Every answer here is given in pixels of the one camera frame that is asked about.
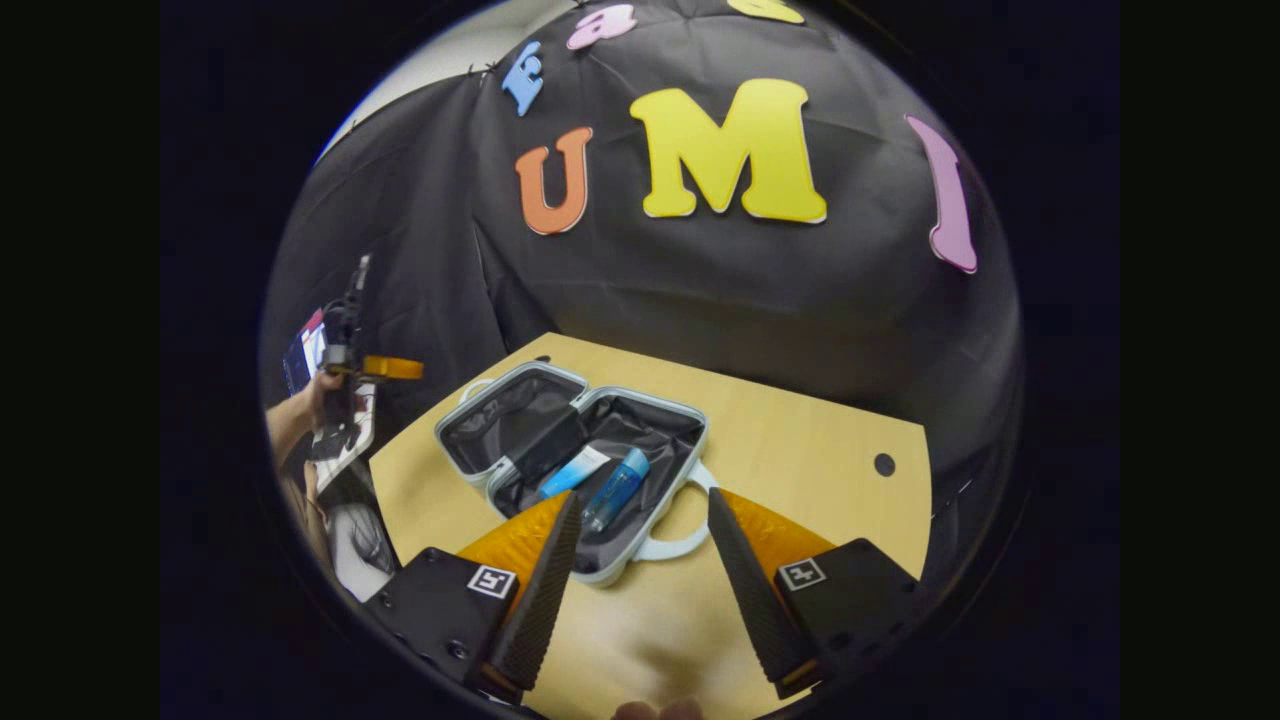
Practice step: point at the light blue small suitcase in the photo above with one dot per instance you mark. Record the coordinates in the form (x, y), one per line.
(650, 430)

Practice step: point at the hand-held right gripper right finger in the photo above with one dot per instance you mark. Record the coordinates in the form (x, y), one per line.
(755, 600)

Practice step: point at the translucent blue bottle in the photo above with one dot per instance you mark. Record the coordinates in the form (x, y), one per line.
(615, 490)

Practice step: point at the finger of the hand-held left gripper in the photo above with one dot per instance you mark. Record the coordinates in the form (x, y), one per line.
(395, 368)

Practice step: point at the white blue tube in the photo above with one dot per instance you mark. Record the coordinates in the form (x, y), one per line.
(575, 470)

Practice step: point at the small black cloth clip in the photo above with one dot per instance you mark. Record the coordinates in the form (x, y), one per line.
(487, 68)

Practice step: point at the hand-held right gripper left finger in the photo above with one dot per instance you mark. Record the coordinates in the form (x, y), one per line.
(540, 610)

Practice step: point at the black backdrop cloth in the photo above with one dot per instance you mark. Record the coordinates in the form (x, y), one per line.
(700, 300)

